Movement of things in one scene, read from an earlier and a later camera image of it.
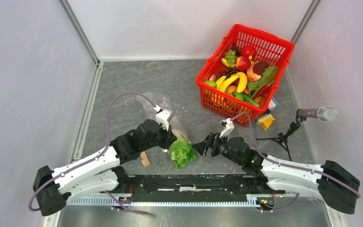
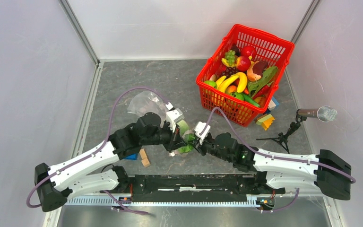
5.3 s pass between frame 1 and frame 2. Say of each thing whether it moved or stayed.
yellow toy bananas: stayed
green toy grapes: stayed
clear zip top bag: moved
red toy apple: stayed
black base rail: stayed
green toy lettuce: moved
